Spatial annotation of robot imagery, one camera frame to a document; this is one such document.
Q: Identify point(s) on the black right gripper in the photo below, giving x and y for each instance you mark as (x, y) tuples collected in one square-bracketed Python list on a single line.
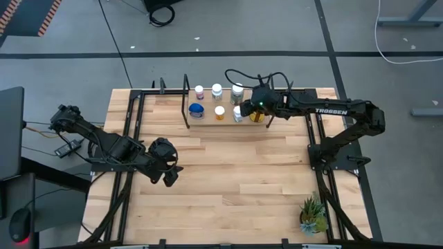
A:
[(264, 100)]

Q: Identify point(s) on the black side desk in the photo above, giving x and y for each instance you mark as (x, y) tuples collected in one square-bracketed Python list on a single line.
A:
[(10, 131)]

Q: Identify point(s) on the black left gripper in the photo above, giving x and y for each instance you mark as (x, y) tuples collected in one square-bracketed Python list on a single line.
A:
[(162, 155)]

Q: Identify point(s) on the potted succulent plant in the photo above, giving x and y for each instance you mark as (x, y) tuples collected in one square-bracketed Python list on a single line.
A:
[(313, 214)]

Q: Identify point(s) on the blue lidded jar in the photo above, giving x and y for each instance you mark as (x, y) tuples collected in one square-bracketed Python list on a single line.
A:
[(196, 109)]

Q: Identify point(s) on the pink medicine bottle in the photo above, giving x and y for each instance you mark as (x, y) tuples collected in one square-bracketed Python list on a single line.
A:
[(199, 91)]

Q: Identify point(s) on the white bottle with barcode label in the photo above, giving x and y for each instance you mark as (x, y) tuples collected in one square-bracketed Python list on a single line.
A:
[(217, 90)]

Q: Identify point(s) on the black power adapter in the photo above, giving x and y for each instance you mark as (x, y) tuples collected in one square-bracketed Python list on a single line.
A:
[(67, 148)]

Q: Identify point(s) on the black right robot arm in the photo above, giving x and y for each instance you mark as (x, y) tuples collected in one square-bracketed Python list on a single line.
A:
[(346, 107)]

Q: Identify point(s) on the grey metal foot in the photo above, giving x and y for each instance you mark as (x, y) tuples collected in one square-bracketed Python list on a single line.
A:
[(429, 112)]

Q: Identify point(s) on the Trader Joe's melatonin bottle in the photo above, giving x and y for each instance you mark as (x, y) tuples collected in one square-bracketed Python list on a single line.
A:
[(237, 112)]

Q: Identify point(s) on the black mat orange striped border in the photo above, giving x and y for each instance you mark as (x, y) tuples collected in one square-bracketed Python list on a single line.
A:
[(27, 17)]

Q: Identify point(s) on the black computer mouse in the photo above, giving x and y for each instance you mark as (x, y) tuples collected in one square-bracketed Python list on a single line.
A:
[(20, 224)]

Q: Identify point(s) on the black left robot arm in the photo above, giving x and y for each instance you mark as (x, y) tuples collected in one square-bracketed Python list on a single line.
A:
[(114, 148)]

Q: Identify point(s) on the wooden shelf black metal frame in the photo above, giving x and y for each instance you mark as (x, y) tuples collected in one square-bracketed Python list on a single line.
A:
[(207, 119)]

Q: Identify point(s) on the grey metal table base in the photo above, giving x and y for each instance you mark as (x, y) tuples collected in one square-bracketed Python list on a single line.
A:
[(408, 21)]

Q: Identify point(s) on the orange pill bottle white cap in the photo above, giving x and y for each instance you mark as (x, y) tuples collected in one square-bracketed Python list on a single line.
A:
[(219, 110)]

